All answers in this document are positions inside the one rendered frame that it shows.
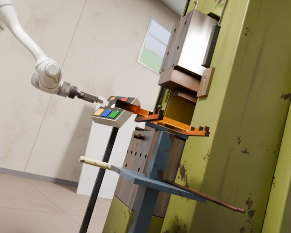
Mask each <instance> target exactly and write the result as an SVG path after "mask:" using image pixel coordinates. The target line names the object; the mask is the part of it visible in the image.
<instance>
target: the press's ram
mask: <svg viewBox="0 0 291 233"><path fill-rule="evenodd" d="M215 24H217V25H218V24H219V22H218V21H216V20H215V19H213V18H211V17H209V16H207V15H205V14H204V13H202V12H200V11H198V10H196V9H193V10H192V11H190V12H189V13H188V14H187V15H185V16H184V17H183V18H181V19H180V20H179V21H177V22H176V23H175V24H173V28H172V31H171V34H170V38H169V41H168V44H167V48H166V51H165V54H164V58H163V61H162V64H161V67H160V70H159V74H161V73H162V72H163V71H166V70H168V69H170V68H172V67H176V68H178V69H180V70H182V71H184V72H187V73H189V74H191V75H193V76H196V77H198V78H200V79H201V78H202V75H203V71H204V70H205V69H206V68H205V67H203V66H201V64H202V63H203V59H204V55H205V52H206V48H207V44H208V41H209V37H210V34H211V31H212V26H214V25H215Z"/></svg>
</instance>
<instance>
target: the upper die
mask: <svg viewBox="0 0 291 233"><path fill-rule="evenodd" d="M200 81H201V79H200V78H198V77H196V76H193V75H191V74H189V73H187V72H184V71H182V70H180V69H178V68H176V67H172V68H170V69H168V70H166V71H163V72H162V73H161V75H160V78H159V81H158V85H159V86H161V87H164V88H166V89H169V90H171V91H175V88H178V87H182V88H184V89H187V90H189V91H191V92H194V93H196V94H197V92H198V89H199V86H200Z"/></svg>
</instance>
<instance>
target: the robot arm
mask: <svg viewBox="0 0 291 233"><path fill-rule="evenodd" d="M7 28H8V29H9V30H10V32H11V33H12V34H13V35H14V36H15V38H16V39H17V40H18V41H19V42H20V43H21V44H22V45H23V46H24V47H25V48H26V49H27V50H28V51H29V52H30V53H31V54H32V56H33V57H34V59H35V61H36V66H35V69H36V72H34V74H33V75H32V78H31V85H32V86H34V87H35V88H36V89H38V90H40V91H43V92H46V93H50V94H56V95H58V96H62V97H65V98H66V97H67V96H68V97H69V98H71V99H74V98H75V96H76V97H77V98H79V99H82V100H85V101H87V102H90V103H94V104H97V105H99V106H102V107H105V106H108V104H109V101H106V100H103V99H101V98H98V97H96V96H93V95H90V94H88V93H85V92H82V91H80V92H78V91H77V90H78V88H77V87H76V86H71V83H68V82H65V81H63V80H62V75H63V72H62V69H61V67H60V65H59V64H58V63H56V62H55V61H54V60H53V59H51V58H48V57H47V56H46V55H45V54H44V52H43V51H42V50H41V49H40V47H39V46H38V45H37V44H36V43H35V42H34V41H33V40H32V39H31V38H30V37H29V36H28V35H27V34H26V32H25V31H24V30H23V28H22V27H21V25H20V23H19V21H18V18H17V10H16V8H15V5H14V3H13V1H12V0H0V33H1V32H2V31H4V30H6V29H7Z"/></svg>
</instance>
